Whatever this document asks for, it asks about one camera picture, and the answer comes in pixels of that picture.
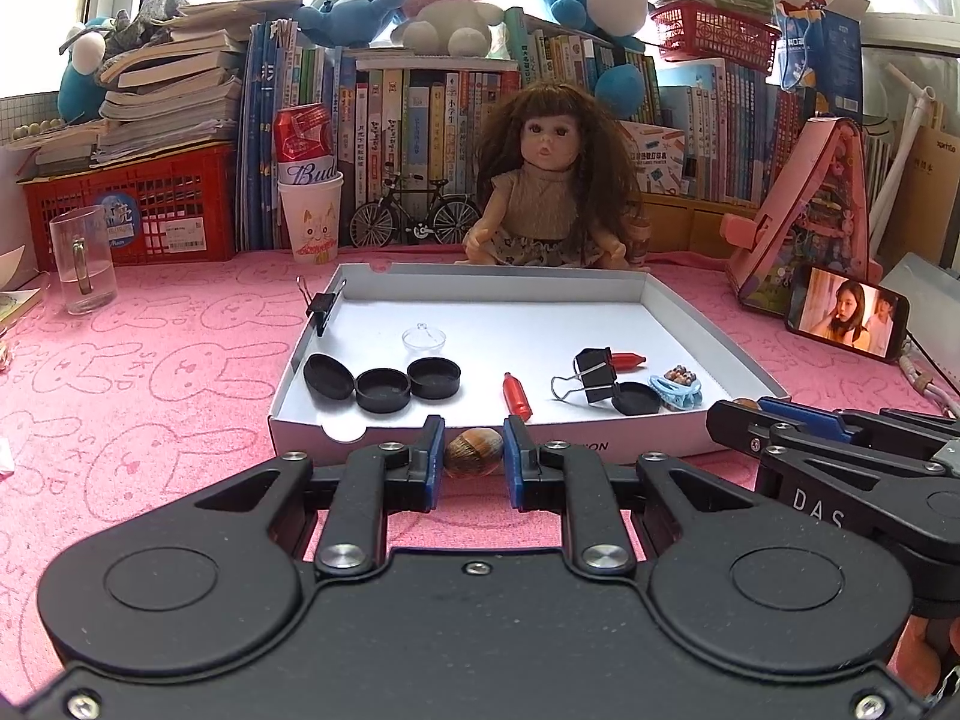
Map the grey flat case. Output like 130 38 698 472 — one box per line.
881 251 960 406

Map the small red plastic basket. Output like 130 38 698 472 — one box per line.
649 0 781 76

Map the large red plastic basket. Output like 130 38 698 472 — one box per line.
19 139 239 267

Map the small black binder clip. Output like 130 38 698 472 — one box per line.
296 276 347 337

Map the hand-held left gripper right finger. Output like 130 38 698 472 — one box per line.
502 416 758 582

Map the grey plush toy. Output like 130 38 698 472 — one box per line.
97 0 192 53

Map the white plastic tube frame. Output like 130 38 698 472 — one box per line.
862 64 942 271

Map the long-haired doll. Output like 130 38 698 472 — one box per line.
454 82 650 271

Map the white cardboard box tray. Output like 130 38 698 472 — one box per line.
268 262 792 466

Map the pencil-print cardboard box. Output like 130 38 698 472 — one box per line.
619 120 687 200

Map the red beer can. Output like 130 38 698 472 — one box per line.
272 103 337 185

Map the clear glass mug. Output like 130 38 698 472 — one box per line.
49 206 119 316

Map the stack of lying books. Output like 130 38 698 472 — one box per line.
11 4 248 166

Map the row of upright books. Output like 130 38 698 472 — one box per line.
238 19 526 250
506 7 822 207

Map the small blue plush toy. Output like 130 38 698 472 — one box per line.
296 0 410 50

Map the blue beaded hair clip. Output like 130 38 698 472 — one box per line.
649 364 706 412

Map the open booklet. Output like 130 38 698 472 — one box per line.
0 244 50 335

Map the pink rabbit-print cloth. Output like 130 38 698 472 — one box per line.
0 244 960 691

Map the white cable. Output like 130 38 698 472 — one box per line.
896 330 960 421

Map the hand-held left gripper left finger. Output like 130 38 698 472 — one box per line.
191 414 447 582

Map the black smartphone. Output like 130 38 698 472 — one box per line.
785 264 911 362

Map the blue and white plush toy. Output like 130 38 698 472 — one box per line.
56 11 132 125

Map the large black binder clip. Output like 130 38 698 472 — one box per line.
550 347 620 404

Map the brown cardboard box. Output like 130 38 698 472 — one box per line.
877 101 960 271

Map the clear plastic dome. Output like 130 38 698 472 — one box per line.
401 322 449 356

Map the wooden shelf unit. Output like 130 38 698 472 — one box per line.
637 191 773 256

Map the white cat-print paper cup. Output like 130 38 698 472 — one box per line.
277 171 344 265

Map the black round lid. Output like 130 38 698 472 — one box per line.
407 358 461 400
302 353 356 401
354 367 413 413
611 382 665 417

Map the pink triangular toy box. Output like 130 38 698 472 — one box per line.
720 116 886 316

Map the black toy bicycle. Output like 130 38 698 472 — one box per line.
349 174 485 248

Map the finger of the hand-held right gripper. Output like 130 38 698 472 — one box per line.
707 400 944 486
757 396 960 460

